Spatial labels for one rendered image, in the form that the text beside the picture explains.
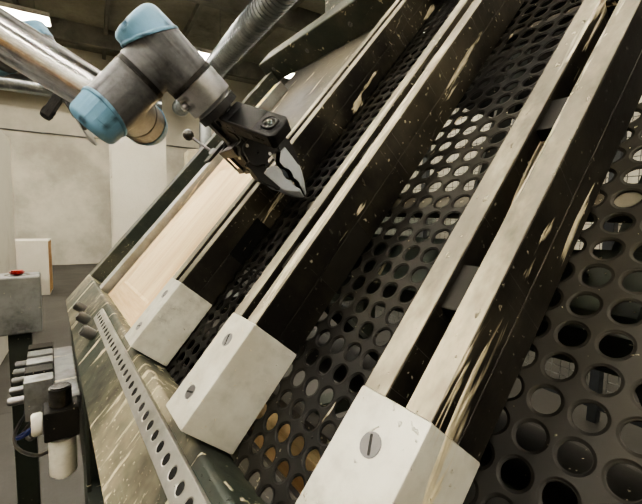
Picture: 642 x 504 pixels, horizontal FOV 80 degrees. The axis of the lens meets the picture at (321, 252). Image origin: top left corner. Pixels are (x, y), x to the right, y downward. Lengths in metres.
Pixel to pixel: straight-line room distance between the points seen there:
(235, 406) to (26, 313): 1.15
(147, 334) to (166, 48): 0.43
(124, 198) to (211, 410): 4.64
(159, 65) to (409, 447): 0.56
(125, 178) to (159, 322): 4.38
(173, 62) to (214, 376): 0.43
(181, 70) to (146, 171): 4.43
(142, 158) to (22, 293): 3.69
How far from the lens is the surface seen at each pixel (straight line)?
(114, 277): 1.34
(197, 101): 0.64
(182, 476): 0.44
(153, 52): 0.64
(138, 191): 5.03
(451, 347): 0.27
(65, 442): 1.00
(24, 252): 6.25
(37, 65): 0.83
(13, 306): 1.53
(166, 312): 0.69
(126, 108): 0.64
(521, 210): 0.32
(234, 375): 0.44
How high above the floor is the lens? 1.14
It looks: 6 degrees down
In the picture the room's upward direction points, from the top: 1 degrees clockwise
